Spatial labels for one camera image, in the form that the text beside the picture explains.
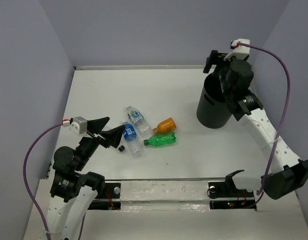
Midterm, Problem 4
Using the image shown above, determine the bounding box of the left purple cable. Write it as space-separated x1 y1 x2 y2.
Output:
22 123 82 240

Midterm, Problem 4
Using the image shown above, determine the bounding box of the black plastic bin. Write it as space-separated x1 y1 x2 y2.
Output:
196 74 232 129

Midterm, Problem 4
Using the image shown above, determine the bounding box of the aluminium table edge rail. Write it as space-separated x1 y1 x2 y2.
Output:
74 65 205 71

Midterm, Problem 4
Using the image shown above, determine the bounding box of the clear bottle green white label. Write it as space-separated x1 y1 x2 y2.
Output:
126 106 153 137

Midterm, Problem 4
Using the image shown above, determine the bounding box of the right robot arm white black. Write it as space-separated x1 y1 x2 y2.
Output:
196 50 308 200

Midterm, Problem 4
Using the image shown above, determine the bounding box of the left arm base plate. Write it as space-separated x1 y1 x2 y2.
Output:
88 181 121 211

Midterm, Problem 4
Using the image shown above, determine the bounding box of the green plastic bottle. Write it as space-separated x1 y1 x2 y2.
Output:
143 132 176 147

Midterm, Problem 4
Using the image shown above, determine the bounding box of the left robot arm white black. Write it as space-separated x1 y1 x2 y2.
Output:
39 117 125 240

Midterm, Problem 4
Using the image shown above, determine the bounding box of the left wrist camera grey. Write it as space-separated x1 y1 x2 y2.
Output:
62 116 87 136

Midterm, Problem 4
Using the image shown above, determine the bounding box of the white foam front board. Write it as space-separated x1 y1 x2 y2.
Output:
119 180 210 212

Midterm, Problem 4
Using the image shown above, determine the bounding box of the clear bottle black cap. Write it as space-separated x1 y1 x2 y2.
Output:
118 145 125 152

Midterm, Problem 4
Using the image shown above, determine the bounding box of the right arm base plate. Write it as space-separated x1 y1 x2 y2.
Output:
206 181 256 210

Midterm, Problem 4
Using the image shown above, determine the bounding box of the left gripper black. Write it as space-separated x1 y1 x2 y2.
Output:
75 115 126 169

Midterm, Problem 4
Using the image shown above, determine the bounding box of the orange plastic bottle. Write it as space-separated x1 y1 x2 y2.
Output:
153 117 177 135

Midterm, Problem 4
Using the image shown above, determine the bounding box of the clear bottle blue label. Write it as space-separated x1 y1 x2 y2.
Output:
122 120 142 158

